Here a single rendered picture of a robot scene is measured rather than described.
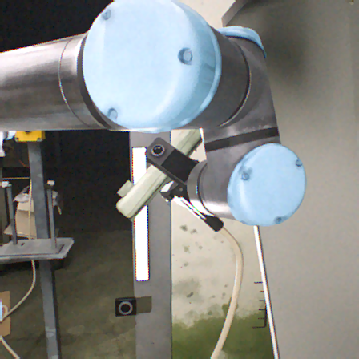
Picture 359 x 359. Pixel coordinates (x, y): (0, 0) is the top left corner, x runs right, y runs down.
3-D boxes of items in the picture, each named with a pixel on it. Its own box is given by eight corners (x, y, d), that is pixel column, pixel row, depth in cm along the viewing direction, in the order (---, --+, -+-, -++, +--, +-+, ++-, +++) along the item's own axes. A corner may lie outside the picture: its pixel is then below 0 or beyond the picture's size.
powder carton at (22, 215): (14, 215, 314) (24, 179, 310) (58, 224, 328) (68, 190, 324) (0, 233, 264) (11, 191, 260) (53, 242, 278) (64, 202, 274)
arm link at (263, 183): (305, 129, 33) (322, 218, 33) (245, 144, 45) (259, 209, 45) (228, 146, 30) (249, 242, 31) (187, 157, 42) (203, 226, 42)
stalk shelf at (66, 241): (74, 240, 158) (74, 237, 157) (62, 258, 136) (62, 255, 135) (11, 243, 154) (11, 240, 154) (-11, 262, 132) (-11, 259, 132)
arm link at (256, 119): (240, 3, 28) (266, 137, 28) (269, 35, 37) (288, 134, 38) (156, 44, 32) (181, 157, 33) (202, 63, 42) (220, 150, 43)
